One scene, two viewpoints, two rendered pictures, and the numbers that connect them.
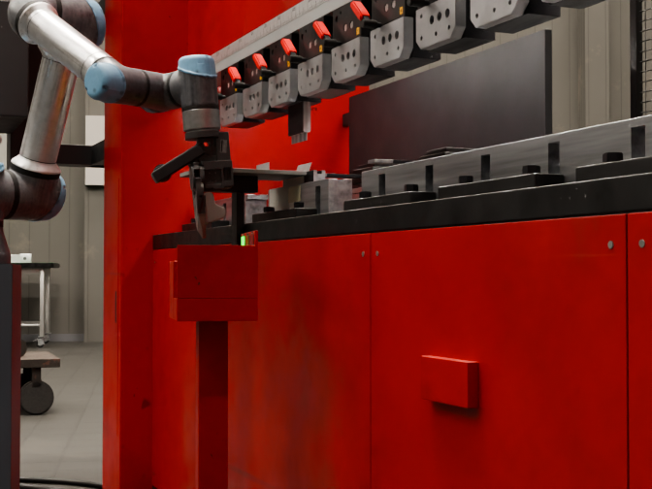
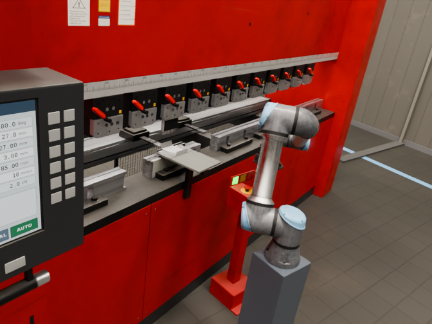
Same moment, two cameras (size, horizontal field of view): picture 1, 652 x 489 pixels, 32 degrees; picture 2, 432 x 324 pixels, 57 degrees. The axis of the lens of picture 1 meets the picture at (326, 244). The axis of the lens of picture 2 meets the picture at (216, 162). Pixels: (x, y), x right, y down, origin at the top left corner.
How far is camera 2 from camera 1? 414 cm
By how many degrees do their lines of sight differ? 122
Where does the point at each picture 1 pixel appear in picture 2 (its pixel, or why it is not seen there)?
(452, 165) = (251, 128)
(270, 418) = (200, 236)
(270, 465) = (198, 251)
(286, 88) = (181, 110)
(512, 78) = not seen: hidden behind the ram
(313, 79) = (202, 106)
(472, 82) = not seen: hidden behind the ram
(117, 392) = not seen: outside the picture
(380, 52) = (238, 98)
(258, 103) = (152, 119)
